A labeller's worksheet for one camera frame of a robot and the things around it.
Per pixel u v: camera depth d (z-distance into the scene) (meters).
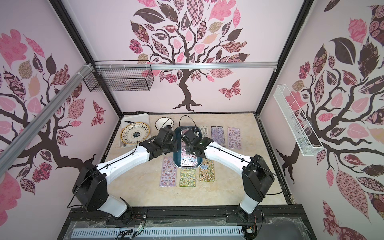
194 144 0.63
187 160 0.85
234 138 1.06
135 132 1.07
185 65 0.94
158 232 0.70
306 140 0.65
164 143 0.65
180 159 0.85
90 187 0.42
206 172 0.90
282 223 0.71
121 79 0.73
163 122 1.13
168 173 0.89
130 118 1.18
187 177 0.87
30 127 0.57
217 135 1.07
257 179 0.44
